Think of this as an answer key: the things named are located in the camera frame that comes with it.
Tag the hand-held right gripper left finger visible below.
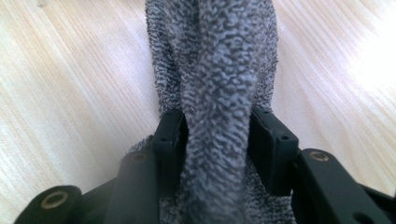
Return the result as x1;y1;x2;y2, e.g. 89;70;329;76
151;108;190;195

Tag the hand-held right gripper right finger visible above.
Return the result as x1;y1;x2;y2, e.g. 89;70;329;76
247;106;301;198

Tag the grey fuzzy cloth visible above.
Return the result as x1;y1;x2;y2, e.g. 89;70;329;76
125;0;298;224

